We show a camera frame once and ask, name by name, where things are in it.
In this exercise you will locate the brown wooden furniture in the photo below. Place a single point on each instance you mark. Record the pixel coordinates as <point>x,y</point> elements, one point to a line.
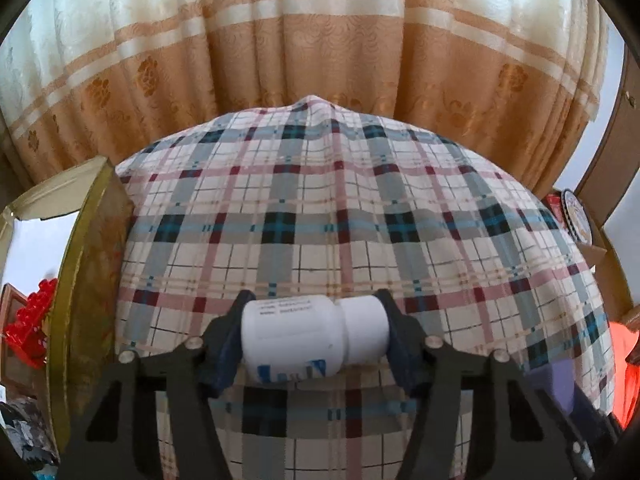
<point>612,150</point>

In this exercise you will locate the small red packet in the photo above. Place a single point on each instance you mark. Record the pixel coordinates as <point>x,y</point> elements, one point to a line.
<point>554,204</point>

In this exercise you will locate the white paper sheet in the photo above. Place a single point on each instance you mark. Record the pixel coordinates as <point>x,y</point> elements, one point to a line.
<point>42,250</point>

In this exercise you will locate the red building block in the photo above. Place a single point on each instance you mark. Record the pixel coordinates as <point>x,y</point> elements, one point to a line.
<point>32,325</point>

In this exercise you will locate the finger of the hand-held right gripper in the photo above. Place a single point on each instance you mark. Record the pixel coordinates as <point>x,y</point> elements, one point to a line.
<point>597,412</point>

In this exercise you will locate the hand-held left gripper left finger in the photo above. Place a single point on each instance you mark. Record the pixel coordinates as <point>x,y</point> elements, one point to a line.
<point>227,355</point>

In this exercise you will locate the plaid tablecloth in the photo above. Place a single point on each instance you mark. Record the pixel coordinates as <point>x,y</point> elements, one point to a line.
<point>350,220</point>

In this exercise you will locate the round printed plate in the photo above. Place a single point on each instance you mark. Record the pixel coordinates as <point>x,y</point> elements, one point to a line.
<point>577,217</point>

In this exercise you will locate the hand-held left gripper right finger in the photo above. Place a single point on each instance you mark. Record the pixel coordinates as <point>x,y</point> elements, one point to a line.
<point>400,355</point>

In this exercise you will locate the white pill bottle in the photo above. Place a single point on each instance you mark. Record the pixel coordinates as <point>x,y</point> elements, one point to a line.
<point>295,340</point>

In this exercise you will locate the cream orange curtain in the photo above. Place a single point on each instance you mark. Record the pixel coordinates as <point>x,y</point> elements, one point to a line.
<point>320,35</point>

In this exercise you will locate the cardboard box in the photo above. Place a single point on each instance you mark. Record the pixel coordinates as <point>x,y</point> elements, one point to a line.
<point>612,280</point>

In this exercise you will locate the purple box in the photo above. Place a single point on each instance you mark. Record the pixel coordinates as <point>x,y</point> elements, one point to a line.
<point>555,385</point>

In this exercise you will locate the orange plastic item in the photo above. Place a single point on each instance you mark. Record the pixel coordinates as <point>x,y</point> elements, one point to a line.
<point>625,375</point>

